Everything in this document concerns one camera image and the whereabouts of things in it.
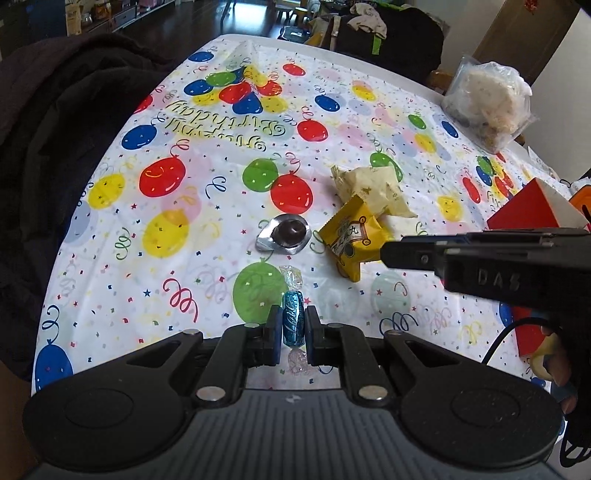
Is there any clear bag of rice cakes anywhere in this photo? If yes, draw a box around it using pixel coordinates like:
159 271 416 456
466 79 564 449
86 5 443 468
442 55 536 154

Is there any wooden chair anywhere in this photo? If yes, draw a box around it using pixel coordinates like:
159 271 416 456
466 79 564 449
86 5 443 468
427 69 455 93

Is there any black bag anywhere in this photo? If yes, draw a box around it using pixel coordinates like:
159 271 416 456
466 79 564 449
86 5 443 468
332 4 446 84

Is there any balloon printed tablecloth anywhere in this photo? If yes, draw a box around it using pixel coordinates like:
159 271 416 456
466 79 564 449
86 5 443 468
31 34 591 402

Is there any orange object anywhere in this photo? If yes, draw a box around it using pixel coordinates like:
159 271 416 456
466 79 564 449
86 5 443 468
569 190 591 232

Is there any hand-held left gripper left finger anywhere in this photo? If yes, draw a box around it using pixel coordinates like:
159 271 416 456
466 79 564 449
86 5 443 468
124 305 283 409

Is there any silver foil chocolate cup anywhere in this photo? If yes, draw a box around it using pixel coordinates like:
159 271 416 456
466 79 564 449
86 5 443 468
255 213 309 256

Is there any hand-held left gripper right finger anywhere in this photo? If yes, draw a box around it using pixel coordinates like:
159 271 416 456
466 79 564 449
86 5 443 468
305 305 462 409

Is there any black cable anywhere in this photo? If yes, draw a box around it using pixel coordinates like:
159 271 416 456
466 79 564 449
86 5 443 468
482 316 550 365

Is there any dark jacket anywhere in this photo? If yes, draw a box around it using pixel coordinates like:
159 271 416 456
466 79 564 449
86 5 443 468
0 32 213 381

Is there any blue candy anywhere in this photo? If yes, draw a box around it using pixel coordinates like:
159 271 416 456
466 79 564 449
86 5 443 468
279 265 309 374

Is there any brown wooden door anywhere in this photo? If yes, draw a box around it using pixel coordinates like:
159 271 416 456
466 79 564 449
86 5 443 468
473 0 578 88

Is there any beige cloth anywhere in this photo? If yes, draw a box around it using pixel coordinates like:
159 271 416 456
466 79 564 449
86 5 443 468
348 4 389 38

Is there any red cardboard box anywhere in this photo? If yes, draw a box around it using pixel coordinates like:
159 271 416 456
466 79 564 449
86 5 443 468
486 178 591 358

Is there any yellow snack packet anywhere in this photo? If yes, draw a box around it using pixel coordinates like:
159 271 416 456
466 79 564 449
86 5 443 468
320 194 395 283

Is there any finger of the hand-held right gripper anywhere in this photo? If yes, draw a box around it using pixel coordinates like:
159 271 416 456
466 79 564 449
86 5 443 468
381 233 462 278

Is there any person's right hand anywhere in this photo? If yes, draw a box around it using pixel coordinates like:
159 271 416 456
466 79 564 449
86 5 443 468
529 323 578 414

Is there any cream pastry packet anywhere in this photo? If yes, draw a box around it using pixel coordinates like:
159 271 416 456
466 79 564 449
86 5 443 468
330 165 419 219

